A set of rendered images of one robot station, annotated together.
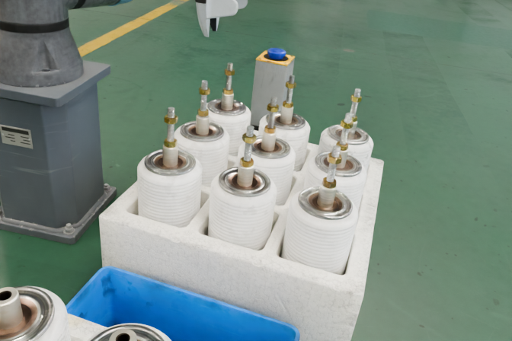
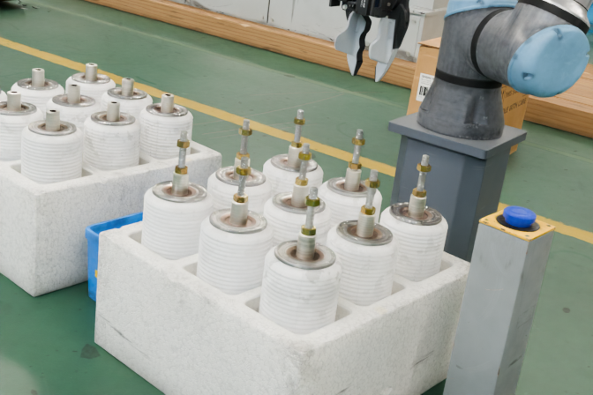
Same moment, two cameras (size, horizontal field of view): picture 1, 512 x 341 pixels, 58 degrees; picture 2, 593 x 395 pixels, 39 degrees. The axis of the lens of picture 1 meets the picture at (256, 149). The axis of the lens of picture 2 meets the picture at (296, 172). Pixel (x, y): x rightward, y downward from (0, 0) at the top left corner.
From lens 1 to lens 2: 1.53 m
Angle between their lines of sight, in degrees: 101
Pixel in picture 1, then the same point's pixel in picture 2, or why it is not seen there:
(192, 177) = (267, 168)
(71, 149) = (400, 189)
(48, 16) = (443, 64)
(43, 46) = (433, 89)
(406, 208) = not seen: outside the picture
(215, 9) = (345, 44)
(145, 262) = not seen: hidden behind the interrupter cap
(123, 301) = not seen: hidden behind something
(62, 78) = (425, 122)
